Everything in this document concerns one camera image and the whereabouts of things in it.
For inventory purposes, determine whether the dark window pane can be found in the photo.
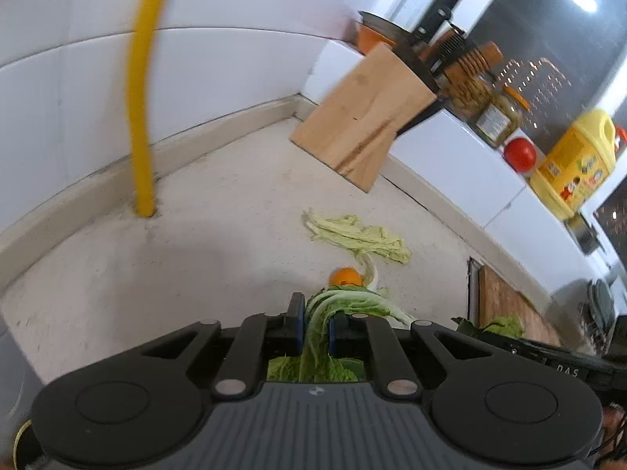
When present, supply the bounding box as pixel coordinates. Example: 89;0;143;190
460;0;627;157

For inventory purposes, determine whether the glass jar of pickles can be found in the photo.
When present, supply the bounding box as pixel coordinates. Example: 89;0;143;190
448;71;495;121
473;90;531;148

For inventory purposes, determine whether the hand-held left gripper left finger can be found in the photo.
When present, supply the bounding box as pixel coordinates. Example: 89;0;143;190
141;292;307;401

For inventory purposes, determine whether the pale yellow cabbage leaf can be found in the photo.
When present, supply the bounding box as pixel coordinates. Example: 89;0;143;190
303;208;413;289

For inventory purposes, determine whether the red tomato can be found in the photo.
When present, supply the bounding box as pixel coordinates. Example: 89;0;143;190
504;137;538;174

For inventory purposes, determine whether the ribbed black-handled knife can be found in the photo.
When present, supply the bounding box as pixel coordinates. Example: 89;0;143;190
431;27;466;72

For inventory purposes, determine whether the orange bowl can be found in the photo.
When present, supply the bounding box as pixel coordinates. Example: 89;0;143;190
357;10;413;56

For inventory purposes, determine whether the steel cup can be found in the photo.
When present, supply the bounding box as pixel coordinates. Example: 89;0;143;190
568;215;603;256

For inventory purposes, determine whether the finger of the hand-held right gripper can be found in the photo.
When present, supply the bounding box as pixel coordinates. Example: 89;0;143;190
474;333;609;371

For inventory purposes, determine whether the yellow pipe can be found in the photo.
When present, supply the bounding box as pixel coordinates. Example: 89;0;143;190
126;0;178;218

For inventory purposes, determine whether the orange peel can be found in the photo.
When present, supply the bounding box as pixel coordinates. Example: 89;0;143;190
329;267;364;287

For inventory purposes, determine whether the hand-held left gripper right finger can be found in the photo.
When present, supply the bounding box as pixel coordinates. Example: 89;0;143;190
328;311;491;400

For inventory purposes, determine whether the wooden cutting board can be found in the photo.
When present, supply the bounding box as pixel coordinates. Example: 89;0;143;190
477;267;564;348

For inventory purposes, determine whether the person's right hand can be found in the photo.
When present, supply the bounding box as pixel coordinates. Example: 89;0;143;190
599;400;627;470

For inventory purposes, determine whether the wooden-handled knife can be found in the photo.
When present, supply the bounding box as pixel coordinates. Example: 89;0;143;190
443;42;504;84

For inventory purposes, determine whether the black gold-rimmed trash bin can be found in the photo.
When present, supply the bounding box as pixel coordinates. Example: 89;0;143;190
10;418;50;470

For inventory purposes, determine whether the yellow oil bottle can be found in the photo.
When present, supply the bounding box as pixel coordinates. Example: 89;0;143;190
529;109;618;221

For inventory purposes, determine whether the bright green cabbage leaf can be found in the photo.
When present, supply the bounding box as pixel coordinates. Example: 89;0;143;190
453;316;526;340

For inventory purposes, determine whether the wooden knife block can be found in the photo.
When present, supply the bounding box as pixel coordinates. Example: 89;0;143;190
289;42;439;193

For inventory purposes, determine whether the white-stemmed napa cabbage leaf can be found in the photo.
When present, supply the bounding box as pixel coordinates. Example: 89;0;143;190
267;286;415;383

